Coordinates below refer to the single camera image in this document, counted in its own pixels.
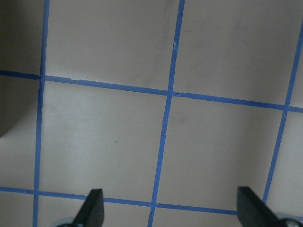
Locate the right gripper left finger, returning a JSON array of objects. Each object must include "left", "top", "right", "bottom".
[{"left": 53, "top": 189, "right": 104, "bottom": 227}]

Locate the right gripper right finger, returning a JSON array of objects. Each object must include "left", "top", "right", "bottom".
[{"left": 237, "top": 186, "right": 303, "bottom": 227}]

